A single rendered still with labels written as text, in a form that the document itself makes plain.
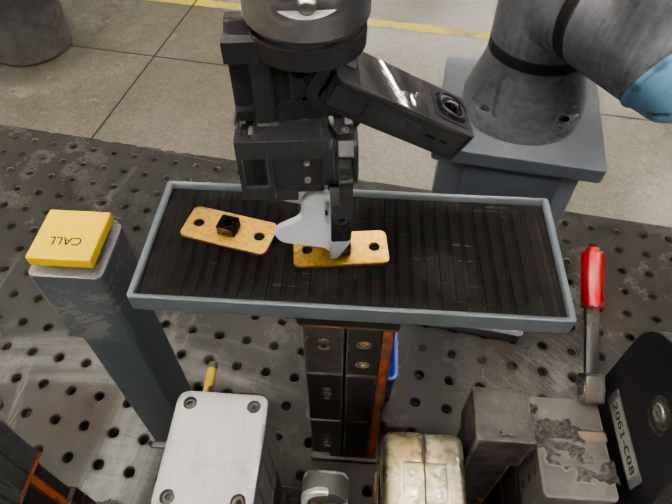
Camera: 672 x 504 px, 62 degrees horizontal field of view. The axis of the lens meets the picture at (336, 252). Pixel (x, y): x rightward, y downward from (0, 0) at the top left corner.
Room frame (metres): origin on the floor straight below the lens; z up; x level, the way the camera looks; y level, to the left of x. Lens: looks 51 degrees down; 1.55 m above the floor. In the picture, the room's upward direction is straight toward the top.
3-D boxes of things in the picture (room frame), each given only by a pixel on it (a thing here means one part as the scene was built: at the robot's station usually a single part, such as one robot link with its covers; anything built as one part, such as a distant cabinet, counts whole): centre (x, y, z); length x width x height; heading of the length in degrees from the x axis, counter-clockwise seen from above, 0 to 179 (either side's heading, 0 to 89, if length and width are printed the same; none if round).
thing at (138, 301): (0.32, -0.01, 1.16); 0.37 x 0.14 x 0.02; 86
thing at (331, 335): (0.32, -0.01, 0.92); 0.10 x 0.08 x 0.45; 86
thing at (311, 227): (0.29, 0.02, 1.21); 0.06 x 0.03 x 0.09; 93
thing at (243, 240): (0.34, 0.10, 1.17); 0.08 x 0.04 x 0.01; 73
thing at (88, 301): (0.33, 0.25, 0.92); 0.08 x 0.08 x 0.44; 86
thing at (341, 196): (0.29, 0.00, 1.26); 0.05 x 0.02 x 0.09; 3
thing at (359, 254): (0.31, 0.00, 1.17); 0.08 x 0.04 x 0.01; 93
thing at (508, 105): (0.60, -0.24, 1.15); 0.15 x 0.15 x 0.10
